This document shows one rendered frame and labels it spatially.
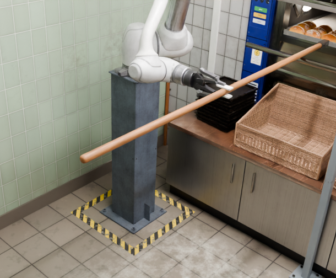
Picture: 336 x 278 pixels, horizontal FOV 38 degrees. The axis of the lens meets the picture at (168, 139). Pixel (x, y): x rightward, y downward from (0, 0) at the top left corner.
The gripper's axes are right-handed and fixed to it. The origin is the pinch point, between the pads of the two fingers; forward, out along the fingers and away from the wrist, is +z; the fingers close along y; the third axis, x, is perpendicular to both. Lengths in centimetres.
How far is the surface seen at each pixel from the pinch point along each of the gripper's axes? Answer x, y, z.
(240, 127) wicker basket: -58, 49, -23
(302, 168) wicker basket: -58, 58, 19
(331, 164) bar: -47, 42, 37
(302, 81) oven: -108, 30, -13
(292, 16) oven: -119, -5, -32
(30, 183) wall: 23, 98, -122
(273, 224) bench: -53, 98, 11
